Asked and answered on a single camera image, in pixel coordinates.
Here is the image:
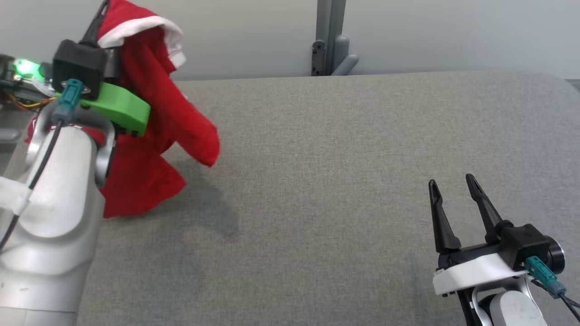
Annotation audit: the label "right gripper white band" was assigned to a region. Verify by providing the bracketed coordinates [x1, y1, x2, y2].
[428, 174, 531, 297]

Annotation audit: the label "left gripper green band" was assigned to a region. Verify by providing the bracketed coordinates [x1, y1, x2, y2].
[81, 0, 151, 136]

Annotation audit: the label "red white Bulls shorts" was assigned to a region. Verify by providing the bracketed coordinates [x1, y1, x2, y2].
[25, 0, 221, 219]

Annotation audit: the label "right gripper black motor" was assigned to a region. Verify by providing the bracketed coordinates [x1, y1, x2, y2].
[546, 235, 566, 274]

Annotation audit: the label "left camera cable teal connector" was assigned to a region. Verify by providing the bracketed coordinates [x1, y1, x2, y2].
[0, 79, 84, 250]

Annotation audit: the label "camera cable teal connector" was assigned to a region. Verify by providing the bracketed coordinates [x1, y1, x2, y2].
[0, 79, 84, 250]
[526, 256, 580, 323]

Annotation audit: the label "right camera cable teal connector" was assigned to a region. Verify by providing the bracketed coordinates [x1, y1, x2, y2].
[526, 256, 580, 323]

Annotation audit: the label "white tape cable label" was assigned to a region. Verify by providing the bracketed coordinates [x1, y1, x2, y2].
[0, 177, 33, 216]

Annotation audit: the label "grey partition post with foot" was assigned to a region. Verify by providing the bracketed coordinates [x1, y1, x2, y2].
[311, 0, 359, 77]

